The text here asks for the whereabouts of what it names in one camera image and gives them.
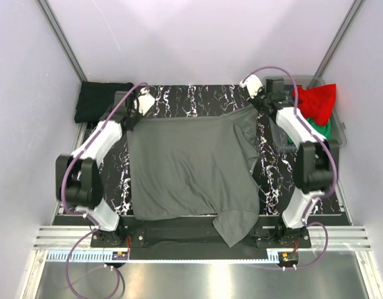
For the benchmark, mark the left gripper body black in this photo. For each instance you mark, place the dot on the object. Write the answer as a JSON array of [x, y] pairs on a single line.
[[136, 115]]

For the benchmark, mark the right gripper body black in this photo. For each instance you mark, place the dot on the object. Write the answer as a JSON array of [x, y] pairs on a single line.
[[259, 102]]

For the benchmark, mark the grey t shirt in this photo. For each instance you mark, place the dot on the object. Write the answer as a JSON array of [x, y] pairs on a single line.
[[197, 166]]

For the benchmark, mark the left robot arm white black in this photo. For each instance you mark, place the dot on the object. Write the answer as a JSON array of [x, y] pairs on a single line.
[[78, 183]]

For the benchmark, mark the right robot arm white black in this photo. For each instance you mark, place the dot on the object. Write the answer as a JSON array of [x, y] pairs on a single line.
[[315, 172]]

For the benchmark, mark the folded black t shirt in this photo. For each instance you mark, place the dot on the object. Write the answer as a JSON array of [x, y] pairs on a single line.
[[95, 98]]

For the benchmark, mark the red t shirt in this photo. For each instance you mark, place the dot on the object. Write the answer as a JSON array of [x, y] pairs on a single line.
[[317, 103]]

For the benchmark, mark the black marble pattern mat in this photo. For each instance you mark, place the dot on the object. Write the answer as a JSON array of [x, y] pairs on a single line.
[[203, 100]]

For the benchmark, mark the green t shirt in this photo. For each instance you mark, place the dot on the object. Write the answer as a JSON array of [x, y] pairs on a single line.
[[322, 130]]

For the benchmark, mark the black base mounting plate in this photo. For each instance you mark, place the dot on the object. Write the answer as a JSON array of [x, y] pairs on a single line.
[[197, 243]]

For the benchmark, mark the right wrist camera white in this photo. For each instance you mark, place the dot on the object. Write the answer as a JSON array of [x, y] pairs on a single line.
[[253, 85]]

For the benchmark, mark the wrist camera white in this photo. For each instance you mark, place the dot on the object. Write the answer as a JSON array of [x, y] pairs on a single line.
[[144, 101], [253, 85]]

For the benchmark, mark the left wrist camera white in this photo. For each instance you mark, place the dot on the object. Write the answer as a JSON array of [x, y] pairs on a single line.
[[144, 101]]

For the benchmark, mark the right aluminium corner post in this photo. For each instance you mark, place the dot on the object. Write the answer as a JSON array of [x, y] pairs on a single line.
[[337, 40]]

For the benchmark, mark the aluminium corner post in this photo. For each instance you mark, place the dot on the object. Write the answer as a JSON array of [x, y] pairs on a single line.
[[59, 34], [337, 40]]

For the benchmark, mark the left aluminium corner post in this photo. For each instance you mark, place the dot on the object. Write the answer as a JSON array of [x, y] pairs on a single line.
[[59, 34]]

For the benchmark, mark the aluminium frame rail front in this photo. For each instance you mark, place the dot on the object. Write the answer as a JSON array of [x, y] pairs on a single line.
[[63, 237]]

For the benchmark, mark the white slotted cable duct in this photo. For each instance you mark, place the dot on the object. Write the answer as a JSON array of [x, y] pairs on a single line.
[[95, 256]]

